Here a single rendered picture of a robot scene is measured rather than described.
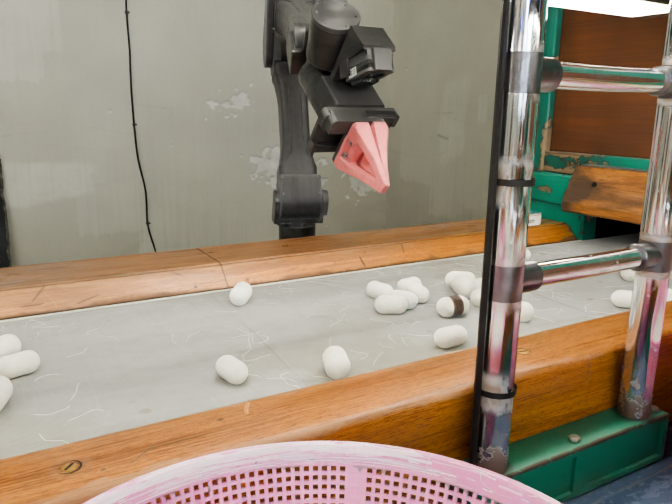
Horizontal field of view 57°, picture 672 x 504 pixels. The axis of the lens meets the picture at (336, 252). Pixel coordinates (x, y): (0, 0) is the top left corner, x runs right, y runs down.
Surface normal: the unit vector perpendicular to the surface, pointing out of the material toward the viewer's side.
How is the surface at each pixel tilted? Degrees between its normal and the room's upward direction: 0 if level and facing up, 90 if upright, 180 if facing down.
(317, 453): 75
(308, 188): 69
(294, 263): 45
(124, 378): 0
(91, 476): 0
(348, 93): 40
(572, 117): 90
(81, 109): 90
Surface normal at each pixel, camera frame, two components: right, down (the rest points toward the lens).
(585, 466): 0.51, 0.21
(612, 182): -0.79, -0.29
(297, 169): 0.20, -0.15
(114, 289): 0.36, -0.54
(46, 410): 0.01, -0.97
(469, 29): -0.88, 0.09
